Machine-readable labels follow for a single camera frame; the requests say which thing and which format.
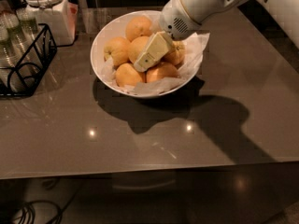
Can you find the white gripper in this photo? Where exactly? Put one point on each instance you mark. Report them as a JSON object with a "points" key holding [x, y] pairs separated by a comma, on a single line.
{"points": [[175, 20]]}

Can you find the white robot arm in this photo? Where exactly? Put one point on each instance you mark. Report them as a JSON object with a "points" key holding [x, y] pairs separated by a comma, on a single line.
{"points": [[284, 12]]}

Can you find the orange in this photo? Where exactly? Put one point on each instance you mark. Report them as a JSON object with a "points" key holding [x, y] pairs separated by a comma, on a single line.
{"points": [[136, 47], [116, 49], [160, 71], [176, 55], [138, 26], [126, 75]]}

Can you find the top centre orange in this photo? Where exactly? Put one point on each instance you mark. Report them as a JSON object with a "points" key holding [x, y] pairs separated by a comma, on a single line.
{"points": [[136, 47]]}

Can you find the back orange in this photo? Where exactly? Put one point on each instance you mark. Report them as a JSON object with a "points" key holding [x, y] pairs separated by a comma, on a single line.
{"points": [[138, 26]]}

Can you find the front right orange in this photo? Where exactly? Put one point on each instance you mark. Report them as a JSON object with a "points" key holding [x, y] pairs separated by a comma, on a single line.
{"points": [[160, 71]]}

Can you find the white ceramic bowl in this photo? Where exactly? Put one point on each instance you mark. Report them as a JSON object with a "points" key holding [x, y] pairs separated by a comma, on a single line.
{"points": [[195, 46]]}

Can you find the front left orange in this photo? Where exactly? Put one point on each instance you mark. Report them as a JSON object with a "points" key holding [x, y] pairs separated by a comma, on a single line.
{"points": [[126, 75]]}

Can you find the white paper liner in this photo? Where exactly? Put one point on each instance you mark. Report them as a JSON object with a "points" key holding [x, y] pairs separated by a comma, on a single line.
{"points": [[117, 45]]}

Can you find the white ceramic lidded jar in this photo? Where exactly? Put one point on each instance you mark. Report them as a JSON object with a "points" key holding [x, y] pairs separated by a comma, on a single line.
{"points": [[59, 15]]}

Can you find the clear drinking glass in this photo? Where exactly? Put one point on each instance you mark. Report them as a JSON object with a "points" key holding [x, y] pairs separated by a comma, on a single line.
{"points": [[7, 52], [15, 31], [27, 20]]}

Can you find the black wire rack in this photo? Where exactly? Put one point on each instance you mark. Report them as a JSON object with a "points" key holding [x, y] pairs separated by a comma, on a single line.
{"points": [[23, 79]]}

